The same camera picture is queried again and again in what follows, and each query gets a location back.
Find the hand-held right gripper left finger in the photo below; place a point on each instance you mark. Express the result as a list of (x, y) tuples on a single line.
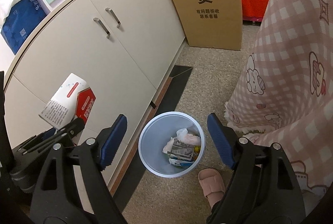
[(114, 140)]

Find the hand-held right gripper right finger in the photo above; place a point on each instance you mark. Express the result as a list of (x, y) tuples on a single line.
[(221, 140)]

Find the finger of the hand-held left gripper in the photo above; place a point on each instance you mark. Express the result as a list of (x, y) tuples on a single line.
[(31, 147), (75, 125)]

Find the white box red stripe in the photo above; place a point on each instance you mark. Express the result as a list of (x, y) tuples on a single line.
[(65, 99)]

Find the pink plastic bag bundle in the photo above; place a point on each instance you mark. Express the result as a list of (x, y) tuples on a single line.
[(190, 138)]

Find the blue waste bin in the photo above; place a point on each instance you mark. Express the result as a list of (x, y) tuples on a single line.
[(153, 145)]

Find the newspaper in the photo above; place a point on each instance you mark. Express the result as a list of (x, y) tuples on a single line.
[(179, 148)]

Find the blue white carton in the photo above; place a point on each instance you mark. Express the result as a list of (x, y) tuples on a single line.
[(179, 162)]

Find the pink slipper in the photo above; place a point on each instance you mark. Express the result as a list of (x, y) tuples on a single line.
[(210, 182)]

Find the white sideboard cabinet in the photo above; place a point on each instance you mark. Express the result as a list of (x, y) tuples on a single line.
[(104, 70)]

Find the pink checked tablecloth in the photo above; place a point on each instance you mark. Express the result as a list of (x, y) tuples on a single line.
[(286, 57)]

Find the blue gift bag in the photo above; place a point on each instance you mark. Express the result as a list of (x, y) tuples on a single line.
[(20, 26)]

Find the tall cardboard box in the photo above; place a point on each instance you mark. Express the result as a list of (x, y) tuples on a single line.
[(182, 18)]

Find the red cloth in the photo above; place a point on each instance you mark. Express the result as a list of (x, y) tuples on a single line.
[(255, 5)]

